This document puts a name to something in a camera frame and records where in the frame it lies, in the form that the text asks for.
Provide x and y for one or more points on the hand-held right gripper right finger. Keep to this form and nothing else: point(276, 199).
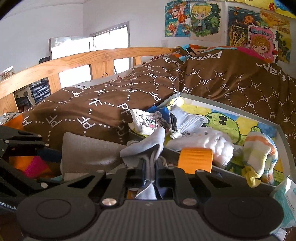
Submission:
point(163, 176)

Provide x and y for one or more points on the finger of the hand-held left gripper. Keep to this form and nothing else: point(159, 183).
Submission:
point(27, 178)
point(23, 139)

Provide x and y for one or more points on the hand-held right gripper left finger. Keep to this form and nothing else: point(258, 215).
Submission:
point(136, 176)

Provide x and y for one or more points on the light grey cloth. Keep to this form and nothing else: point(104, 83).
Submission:
point(150, 143)

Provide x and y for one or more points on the orange ribbed soft roll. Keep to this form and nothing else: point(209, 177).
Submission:
point(195, 160)

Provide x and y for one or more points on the taupe cloth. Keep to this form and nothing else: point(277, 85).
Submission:
point(92, 153)

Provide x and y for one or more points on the white printed sock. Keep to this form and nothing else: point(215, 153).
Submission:
point(143, 120)

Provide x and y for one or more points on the blue cloth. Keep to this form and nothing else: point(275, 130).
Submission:
point(164, 113)

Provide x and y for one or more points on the white baby garment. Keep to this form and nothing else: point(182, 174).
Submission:
point(215, 141)

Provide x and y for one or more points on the grey box with cartoon lining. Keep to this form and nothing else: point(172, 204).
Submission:
point(222, 120)

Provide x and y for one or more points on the pastel striped cloth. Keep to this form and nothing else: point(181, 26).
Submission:
point(259, 148)

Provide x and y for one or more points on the striped blue white garment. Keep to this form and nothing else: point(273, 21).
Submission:
point(286, 199)

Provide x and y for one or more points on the black plastic basket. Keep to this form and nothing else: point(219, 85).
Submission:
point(41, 92)

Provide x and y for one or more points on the black device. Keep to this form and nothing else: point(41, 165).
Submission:
point(44, 60)

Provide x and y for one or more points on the bright window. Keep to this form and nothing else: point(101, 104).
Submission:
point(76, 48)

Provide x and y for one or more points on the brown printed blanket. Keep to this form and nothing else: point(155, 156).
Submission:
point(208, 81)

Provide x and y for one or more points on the pink cartoon boy poster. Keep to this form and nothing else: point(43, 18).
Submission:
point(261, 46)

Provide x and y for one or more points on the dark blue swirl painting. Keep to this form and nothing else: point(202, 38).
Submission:
point(238, 30)

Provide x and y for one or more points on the yellow orange landscape painting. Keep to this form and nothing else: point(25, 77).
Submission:
point(275, 20)

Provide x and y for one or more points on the yellow dotted painting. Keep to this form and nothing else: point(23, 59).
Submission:
point(259, 4)

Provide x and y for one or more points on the blue yellow bird painting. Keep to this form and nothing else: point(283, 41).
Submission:
point(285, 8)

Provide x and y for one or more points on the wooden bed rail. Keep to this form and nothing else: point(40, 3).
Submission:
point(69, 60)

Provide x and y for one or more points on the orange-haired girl wall poster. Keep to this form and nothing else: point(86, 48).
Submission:
point(177, 20)

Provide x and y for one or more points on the blond boy wall poster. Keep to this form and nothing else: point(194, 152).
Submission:
point(203, 18)

